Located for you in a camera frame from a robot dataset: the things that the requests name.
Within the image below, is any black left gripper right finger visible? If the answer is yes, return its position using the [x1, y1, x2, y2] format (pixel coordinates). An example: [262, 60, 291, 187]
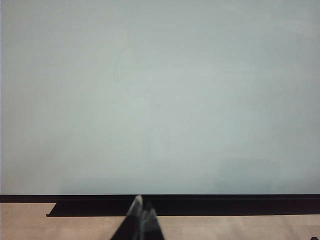
[141, 201, 165, 240]

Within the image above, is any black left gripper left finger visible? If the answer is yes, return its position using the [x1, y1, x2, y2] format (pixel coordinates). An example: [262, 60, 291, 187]
[109, 194, 144, 240]

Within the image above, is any long black pen tray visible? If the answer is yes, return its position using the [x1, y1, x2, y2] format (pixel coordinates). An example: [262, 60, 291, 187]
[45, 201, 320, 218]

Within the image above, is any white glass whiteboard black frame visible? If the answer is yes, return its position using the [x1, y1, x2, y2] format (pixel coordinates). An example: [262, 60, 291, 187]
[0, 0, 320, 204]

